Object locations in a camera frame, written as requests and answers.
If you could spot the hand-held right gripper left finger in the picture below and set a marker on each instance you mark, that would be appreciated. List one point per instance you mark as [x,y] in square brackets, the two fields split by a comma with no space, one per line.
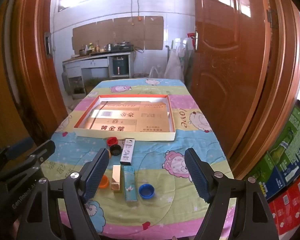
[95,176]

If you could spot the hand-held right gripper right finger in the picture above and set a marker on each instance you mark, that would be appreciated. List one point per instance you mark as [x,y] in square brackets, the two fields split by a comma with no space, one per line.
[197,177]

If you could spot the orange bottle cap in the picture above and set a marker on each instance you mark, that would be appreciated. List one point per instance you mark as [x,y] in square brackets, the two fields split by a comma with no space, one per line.
[104,182]

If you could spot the shiny gold box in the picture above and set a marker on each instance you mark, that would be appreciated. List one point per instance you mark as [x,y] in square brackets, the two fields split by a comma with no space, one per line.
[116,178]

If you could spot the black bottle cap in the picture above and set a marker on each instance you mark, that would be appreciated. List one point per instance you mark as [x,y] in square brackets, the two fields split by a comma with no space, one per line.
[115,150]

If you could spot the teal flower-print slim box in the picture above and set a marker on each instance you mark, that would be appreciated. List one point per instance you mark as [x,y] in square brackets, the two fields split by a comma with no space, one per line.
[130,183]

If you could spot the red bottle cap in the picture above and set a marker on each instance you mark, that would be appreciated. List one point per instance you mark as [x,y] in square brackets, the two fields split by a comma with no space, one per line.
[112,140]

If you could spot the white printed slim box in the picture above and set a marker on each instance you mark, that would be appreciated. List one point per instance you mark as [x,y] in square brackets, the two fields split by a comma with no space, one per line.
[127,151]

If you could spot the blue bottle cap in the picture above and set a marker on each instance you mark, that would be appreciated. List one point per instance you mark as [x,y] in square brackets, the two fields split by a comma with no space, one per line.
[146,191]

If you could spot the shallow white cardboard tray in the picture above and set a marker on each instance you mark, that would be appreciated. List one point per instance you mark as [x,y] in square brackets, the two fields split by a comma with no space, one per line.
[140,135]

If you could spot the cartoon sheep printed blanket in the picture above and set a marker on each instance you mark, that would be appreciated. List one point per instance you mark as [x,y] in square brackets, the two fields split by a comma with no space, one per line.
[165,217]

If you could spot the grey gas cylinder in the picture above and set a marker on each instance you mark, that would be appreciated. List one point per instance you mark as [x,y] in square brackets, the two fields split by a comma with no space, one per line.
[65,80]

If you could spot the brown wooden door jamb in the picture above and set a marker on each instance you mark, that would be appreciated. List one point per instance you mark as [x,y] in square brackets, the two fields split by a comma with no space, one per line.
[282,80]
[32,67]

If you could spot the green sprouts crate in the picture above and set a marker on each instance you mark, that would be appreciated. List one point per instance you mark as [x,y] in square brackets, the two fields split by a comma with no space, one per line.
[94,82]

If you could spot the stack of green cartons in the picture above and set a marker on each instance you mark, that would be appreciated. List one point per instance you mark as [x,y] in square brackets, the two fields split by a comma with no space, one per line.
[287,150]

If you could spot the stack of red cartons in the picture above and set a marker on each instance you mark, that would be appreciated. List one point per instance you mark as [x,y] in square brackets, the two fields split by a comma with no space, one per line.
[290,205]

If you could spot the grey kitchen counter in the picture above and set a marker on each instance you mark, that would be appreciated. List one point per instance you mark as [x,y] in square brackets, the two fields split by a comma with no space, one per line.
[90,62]

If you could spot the metal strike plate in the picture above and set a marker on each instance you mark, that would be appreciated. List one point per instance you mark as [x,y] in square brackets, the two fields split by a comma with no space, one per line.
[48,44]

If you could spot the metal pot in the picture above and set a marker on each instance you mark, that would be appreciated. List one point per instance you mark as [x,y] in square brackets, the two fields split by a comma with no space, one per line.
[85,52]

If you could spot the round basin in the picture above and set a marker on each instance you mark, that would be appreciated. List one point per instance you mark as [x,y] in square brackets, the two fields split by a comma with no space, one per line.
[140,75]

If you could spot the green air fryer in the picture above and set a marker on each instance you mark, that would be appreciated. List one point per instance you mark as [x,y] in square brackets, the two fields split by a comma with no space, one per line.
[118,66]

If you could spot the small white plastic bag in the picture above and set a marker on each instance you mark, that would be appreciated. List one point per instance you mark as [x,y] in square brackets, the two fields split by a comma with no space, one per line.
[155,73]

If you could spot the brown wooden door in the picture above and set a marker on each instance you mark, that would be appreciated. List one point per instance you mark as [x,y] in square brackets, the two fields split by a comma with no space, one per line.
[227,67]

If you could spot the large white plastic bag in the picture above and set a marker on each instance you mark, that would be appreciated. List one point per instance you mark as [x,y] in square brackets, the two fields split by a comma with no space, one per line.
[173,65]

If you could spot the clear bottle green cap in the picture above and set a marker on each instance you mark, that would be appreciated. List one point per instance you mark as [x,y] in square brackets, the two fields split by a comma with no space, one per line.
[91,46]

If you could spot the amber bottle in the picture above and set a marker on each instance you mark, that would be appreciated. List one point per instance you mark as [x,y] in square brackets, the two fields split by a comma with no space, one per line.
[97,47]

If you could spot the metal kettle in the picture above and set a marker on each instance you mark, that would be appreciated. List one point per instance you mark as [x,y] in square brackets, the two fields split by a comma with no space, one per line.
[108,47]

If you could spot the black gas stove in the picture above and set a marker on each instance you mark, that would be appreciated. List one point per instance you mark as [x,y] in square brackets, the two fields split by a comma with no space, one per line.
[122,46]

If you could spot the metal door hinge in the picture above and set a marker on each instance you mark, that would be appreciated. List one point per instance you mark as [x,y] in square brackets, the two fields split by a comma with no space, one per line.
[272,17]

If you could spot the cardboard sheets on wall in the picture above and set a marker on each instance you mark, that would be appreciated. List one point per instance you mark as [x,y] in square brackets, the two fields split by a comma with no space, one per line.
[130,33]

